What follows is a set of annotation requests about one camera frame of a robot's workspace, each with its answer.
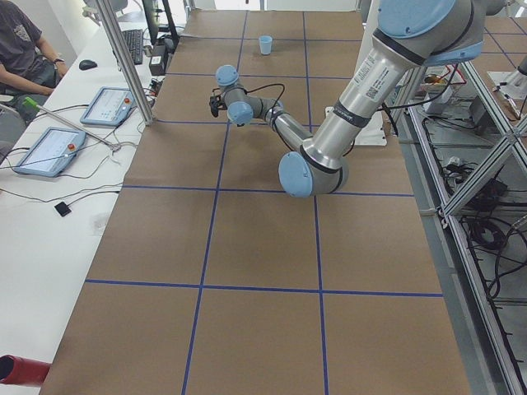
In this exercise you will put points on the light blue plastic cup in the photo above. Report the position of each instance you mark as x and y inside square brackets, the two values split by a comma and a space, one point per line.
[265, 44]

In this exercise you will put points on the black computer mouse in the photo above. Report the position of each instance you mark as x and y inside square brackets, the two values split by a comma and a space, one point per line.
[87, 64]

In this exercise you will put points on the seated person in grey shirt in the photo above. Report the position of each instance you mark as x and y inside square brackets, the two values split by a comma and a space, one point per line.
[30, 67]

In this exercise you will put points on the near blue teach pendant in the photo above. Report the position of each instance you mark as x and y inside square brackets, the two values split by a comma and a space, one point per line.
[52, 153]

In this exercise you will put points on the blue teach pendant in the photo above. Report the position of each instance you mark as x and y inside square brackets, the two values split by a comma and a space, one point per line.
[52, 153]
[109, 108]

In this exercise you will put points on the black power adapter box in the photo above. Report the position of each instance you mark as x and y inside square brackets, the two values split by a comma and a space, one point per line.
[158, 61]

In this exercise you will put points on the black computer keyboard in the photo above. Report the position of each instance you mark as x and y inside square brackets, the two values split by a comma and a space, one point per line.
[133, 39]

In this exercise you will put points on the far blue teach pendant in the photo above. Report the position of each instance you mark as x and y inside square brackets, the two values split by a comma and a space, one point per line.
[109, 108]

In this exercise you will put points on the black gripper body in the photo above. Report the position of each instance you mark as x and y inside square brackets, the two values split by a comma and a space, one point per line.
[222, 105]

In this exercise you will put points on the red cylinder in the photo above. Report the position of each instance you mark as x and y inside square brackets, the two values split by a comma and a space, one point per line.
[16, 370]

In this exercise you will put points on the aluminium frame post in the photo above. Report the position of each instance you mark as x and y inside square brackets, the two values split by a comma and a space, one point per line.
[117, 43]

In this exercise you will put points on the aluminium frame rack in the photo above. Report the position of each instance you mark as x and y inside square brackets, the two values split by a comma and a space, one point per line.
[471, 157]

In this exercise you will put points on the small black square pad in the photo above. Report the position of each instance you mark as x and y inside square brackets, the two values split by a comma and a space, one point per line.
[62, 209]

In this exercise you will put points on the silver rod green handle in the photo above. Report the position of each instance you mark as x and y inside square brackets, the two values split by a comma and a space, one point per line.
[32, 103]

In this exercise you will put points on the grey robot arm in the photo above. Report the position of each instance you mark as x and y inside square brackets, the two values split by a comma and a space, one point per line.
[409, 34]

